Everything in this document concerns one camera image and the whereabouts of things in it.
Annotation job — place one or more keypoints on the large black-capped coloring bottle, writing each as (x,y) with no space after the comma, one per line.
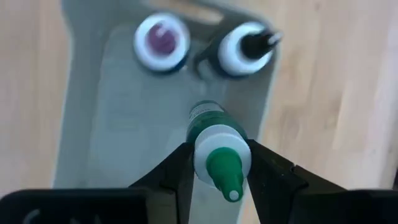
(233,56)

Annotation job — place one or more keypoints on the large green-capped coloring bottle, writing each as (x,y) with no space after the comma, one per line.
(222,146)

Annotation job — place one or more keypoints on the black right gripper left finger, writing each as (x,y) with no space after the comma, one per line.
(168,186)

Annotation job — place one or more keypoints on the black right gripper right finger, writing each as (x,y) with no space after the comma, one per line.
(273,186)

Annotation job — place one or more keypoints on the grey plastic bin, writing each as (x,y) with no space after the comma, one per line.
(124,124)

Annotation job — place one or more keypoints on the large purple-capped coloring bottle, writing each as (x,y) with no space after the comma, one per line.
(161,39)

